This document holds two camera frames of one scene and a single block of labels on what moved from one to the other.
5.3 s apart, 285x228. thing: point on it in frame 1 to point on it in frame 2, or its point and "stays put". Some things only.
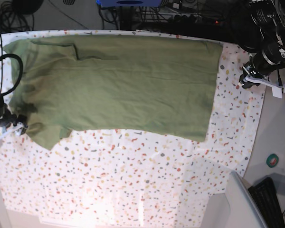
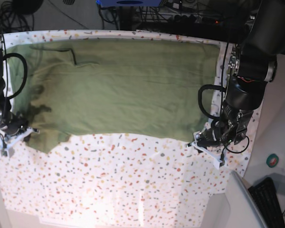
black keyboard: [265, 193] stays put
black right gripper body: [261, 65] to [223, 132]
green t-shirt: [163, 86] stays put
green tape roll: [272, 160] stays put
